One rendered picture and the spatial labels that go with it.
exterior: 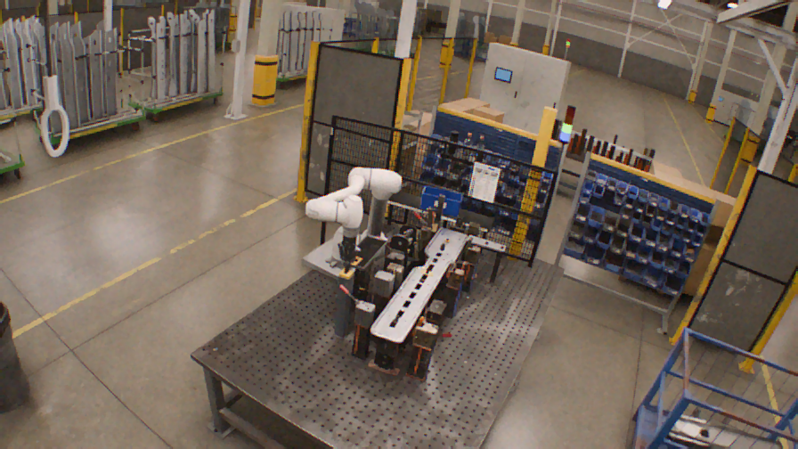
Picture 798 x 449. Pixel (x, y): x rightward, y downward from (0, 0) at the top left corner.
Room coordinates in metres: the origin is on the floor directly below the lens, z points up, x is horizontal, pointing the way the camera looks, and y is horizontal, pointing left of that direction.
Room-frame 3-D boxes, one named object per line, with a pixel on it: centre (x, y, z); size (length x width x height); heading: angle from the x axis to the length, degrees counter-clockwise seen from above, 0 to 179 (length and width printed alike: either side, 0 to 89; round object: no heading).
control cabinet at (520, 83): (9.47, -2.02, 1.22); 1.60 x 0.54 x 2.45; 66
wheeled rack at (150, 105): (8.81, 4.98, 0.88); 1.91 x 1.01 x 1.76; 158
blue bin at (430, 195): (3.53, -0.30, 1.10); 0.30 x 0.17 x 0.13; 82
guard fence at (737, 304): (3.30, -3.45, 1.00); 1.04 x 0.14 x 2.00; 66
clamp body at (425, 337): (2.00, -0.23, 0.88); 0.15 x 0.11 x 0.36; 74
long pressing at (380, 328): (2.59, -0.22, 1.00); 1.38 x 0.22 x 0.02; 164
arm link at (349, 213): (2.24, 0.25, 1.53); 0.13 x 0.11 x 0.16; 96
